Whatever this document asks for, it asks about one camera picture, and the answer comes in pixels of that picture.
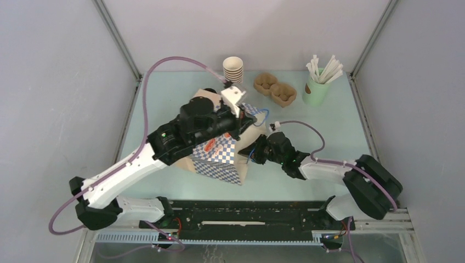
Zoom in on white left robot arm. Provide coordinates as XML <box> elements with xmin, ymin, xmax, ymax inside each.
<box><xmin>69</xmin><ymin>96</ymin><xmax>257</xmax><ymax>230</ymax></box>

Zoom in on paper takeout bag blue handles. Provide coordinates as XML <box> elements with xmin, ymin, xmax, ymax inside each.
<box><xmin>174</xmin><ymin>104</ymin><xmax>269</xmax><ymax>185</ymax></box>

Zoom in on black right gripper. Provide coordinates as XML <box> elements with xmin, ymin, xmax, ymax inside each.
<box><xmin>238</xmin><ymin>134</ymin><xmax>285</xmax><ymax>165</ymax></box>

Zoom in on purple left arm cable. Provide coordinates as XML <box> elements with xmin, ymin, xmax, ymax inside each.
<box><xmin>48</xmin><ymin>56</ymin><xmax>228</xmax><ymax>255</ymax></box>

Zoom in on bundle of white wrapped straws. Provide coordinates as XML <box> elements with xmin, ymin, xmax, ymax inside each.
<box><xmin>306</xmin><ymin>55</ymin><xmax>343</xmax><ymax>84</ymax></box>

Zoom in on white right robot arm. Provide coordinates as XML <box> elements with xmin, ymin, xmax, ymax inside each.
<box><xmin>239</xmin><ymin>132</ymin><xmax>403</xmax><ymax>229</ymax></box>

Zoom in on stack of brown paper cups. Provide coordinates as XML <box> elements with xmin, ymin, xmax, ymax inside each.
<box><xmin>223</xmin><ymin>56</ymin><xmax>243</xmax><ymax>83</ymax></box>

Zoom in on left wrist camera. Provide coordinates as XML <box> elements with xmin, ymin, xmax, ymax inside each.
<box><xmin>220</xmin><ymin>83</ymin><xmax>247</xmax><ymax>118</ymax></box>

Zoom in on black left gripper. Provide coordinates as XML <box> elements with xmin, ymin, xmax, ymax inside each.
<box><xmin>192</xmin><ymin>102</ymin><xmax>257</xmax><ymax>147</ymax></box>

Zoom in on stack of black cup lids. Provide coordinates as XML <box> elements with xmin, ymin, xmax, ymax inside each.
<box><xmin>203</xmin><ymin>88</ymin><xmax>217</xmax><ymax>94</ymax></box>

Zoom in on green straw holder cup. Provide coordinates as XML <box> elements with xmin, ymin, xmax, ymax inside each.
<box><xmin>302</xmin><ymin>66</ymin><xmax>331</xmax><ymax>106</ymax></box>

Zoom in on brown pulp cup carrier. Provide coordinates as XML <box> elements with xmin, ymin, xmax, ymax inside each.
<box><xmin>253</xmin><ymin>72</ymin><xmax>297</xmax><ymax>108</ymax></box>

